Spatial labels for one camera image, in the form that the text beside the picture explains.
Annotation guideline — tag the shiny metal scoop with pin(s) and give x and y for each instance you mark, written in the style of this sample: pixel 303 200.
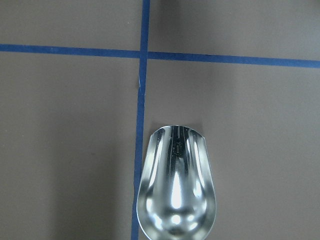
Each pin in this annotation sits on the shiny metal scoop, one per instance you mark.
pixel 176 198

